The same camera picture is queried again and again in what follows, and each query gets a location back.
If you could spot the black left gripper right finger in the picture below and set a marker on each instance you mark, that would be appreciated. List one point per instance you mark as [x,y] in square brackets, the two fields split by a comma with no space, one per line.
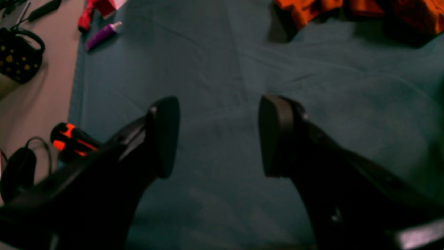
[352,202]

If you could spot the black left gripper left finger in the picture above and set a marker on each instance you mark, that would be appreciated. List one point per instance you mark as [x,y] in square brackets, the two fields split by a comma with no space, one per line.
[89,204]

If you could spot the orange t-shirt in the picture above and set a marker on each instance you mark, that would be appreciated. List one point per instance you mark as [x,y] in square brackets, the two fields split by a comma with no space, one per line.
[425,16]

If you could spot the orange black utility knife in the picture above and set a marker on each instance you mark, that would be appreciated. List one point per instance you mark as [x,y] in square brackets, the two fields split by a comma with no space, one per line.
[72,142]

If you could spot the black round dotted object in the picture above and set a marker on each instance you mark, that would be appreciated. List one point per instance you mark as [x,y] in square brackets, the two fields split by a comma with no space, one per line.
[21,54]

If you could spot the purple glue tube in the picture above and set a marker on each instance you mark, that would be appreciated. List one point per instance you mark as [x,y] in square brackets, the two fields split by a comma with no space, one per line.
[102,35]

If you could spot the red screwdriver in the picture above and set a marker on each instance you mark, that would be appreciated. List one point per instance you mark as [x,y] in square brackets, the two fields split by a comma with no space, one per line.
[86,17]

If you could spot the blue table cloth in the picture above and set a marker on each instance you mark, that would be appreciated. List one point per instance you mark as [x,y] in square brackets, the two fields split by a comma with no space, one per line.
[375,86]

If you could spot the small red cube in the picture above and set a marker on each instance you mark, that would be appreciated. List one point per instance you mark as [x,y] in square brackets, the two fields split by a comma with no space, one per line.
[107,8]

